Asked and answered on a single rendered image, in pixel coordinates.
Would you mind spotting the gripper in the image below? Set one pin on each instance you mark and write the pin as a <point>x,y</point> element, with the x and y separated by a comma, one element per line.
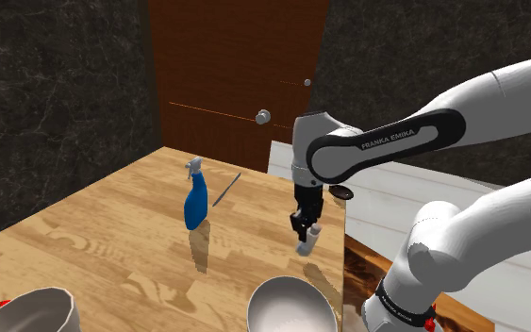
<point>309,200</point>

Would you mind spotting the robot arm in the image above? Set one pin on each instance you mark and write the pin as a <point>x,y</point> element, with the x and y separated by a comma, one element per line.
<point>476,115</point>

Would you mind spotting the small white bottle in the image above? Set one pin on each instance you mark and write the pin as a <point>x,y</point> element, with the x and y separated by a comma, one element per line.
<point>310,241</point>

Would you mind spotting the dark brown oval dish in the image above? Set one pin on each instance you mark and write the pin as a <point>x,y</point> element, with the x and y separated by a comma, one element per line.
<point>341,192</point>

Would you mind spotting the grey round bowl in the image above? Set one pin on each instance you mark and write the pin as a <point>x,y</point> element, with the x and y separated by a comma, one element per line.
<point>288,308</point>

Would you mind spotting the blue spray bottle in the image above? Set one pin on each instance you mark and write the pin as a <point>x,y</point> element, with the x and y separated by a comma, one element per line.
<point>196,207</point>

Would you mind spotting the brown wooden door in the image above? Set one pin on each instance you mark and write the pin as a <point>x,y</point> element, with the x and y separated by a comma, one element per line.
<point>228,69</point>

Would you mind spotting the grey faceted pot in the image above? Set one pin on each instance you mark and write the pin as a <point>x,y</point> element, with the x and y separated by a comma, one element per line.
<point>35,312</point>

